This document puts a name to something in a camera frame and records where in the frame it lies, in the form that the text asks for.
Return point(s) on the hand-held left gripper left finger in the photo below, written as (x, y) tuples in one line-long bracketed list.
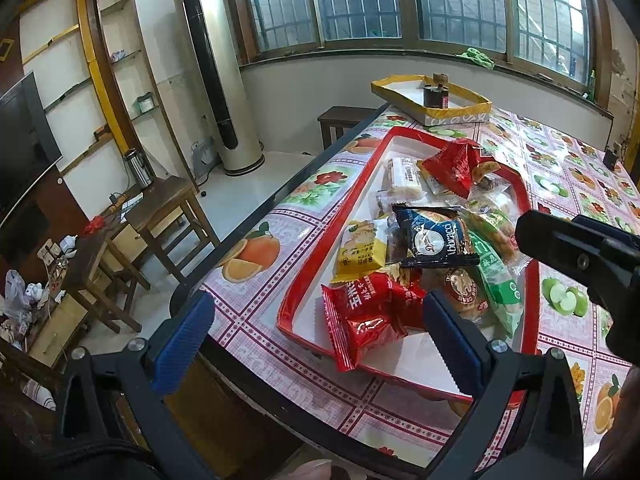
[(182, 345)]

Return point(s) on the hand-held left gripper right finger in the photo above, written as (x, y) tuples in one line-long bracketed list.
[(450, 345)]

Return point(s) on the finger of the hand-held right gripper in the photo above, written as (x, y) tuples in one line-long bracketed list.
[(550, 235)]

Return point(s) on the red snack tray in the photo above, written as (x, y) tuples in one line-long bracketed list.
[(395, 360)]

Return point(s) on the green snack packet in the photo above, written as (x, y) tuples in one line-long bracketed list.
[(500, 285)]

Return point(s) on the large red snack packet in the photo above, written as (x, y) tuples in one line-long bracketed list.
[(365, 320)]

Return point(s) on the dark blue snack packet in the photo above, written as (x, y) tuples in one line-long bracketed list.
[(432, 237)]

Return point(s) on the red crinkled snack packet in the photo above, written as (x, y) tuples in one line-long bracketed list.
[(450, 170)]

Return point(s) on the yellow snack packet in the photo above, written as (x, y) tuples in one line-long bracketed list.
[(360, 255)]

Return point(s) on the yellow cardboard box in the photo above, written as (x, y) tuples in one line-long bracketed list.
[(450, 117)]

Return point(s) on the long beige biscuit packet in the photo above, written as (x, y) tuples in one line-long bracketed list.
[(404, 176)]

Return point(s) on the person's left hand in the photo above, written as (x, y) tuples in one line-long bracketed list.
[(307, 470)]

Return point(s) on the clear bread packet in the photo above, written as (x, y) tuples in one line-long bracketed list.
[(497, 212)]

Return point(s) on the round brown cookie packet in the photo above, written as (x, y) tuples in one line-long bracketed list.
[(462, 287)]

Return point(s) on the brown pastry packet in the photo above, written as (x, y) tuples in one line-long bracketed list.
[(487, 175)]

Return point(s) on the light wooden stool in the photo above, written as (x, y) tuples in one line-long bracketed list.
[(160, 195)]

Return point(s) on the white power strip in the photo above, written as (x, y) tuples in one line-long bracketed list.
[(124, 203)]

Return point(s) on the white plastic bag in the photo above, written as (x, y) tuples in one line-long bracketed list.
[(15, 290)]

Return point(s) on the green cloth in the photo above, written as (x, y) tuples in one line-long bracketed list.
[(475, 56)]

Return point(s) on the white tower air conditioner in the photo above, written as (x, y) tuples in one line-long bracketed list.
[(245, 145)]

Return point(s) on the dark wooden stool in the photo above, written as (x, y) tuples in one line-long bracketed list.
[(345, 116)]

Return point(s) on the black flat television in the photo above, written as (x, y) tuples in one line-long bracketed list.
[(25, 145)]

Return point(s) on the brown framed barred window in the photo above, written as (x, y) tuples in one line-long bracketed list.
[(360, 0)]

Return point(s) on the yellow framed wall shelf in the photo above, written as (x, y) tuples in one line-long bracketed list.
[(65, 75)]

